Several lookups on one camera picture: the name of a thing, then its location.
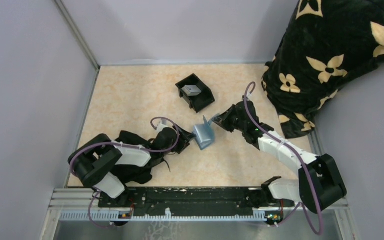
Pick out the black cloth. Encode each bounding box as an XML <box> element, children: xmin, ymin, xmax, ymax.
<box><xmin>110</xmin><ymin>128</ymin><xmax>177</xmax><ymax>185</ymax></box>

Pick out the black floral blanket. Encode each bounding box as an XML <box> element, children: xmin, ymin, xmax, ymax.
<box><xmin>261</xmin><ymin>0</ymin><xmax>384</xmax><ymax>139</ymax></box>

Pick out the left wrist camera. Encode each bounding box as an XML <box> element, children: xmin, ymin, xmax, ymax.
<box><xmin>155</xmin><ymin>121</ymin><xmax>169</xmax><ymax>133</ymax></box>

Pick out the aluminium frame rail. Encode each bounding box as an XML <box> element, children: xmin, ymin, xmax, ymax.
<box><xmin>47</xmin><ymin>188</ymin><xmax>355</xmax><ymax>223</ymax></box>

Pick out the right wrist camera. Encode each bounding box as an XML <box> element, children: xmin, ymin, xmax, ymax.
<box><xmin>242</xmin><ymin>93</ymin><xmax>252</xmax><ymax>102</ymax></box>

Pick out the blue card holder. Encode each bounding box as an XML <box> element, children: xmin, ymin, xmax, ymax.
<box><xmin>192</xmin><ymin>113</ymin><xmax>220</xmax><ymax>151</ymax></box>

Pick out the black card tray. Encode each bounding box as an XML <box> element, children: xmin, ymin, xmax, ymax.
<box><xmin>175</xmin><ymin>73</ymin><xmax>216</xmax><ymax>113</ymax></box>

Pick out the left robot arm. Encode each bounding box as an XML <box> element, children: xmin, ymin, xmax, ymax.
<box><xmin>67</xmin><ymin>127</ymin><xmax>196</xmax><ymax>207</ymax></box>

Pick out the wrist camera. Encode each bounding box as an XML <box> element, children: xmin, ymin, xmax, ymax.
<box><xmin>155</xmin><ymin>121</ymin><xmax>169</xmax><ymax>133</ymax></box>
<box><xmin>242</xmin><ymin>93</ymin><xmax>252</xmax><ymax>102</ymax></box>

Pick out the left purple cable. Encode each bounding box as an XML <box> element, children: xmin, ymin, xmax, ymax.
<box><xmin>69</xmin><ymin>116</ymin><xmax>181</xmax><ymax>229</ymax></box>

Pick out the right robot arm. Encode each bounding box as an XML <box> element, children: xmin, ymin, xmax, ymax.
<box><xmin>212</xmin><ymin>100</ymin><xmax>348</xmax><ymax>214</ymax></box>

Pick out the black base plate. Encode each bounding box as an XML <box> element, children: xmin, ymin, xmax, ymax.
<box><xmin>98</xmin><ymin>187</ymin><xmax>295</xmax><ymax>217</ymax></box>

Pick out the grey card stack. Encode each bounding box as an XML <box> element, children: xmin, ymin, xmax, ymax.
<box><xmin>182</xmin><ymin>85</ymin><xmax>202</xmax><ymax>97</ymax></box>

